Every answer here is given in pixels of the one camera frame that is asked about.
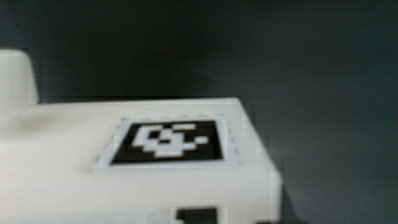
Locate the white drawer tray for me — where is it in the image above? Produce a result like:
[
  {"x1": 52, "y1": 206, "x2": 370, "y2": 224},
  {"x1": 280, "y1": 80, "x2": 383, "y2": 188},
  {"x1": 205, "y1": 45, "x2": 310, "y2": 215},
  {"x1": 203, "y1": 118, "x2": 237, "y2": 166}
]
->
[{"x1": 0, "y1": 49, "x2": 283, "y2": 224}]

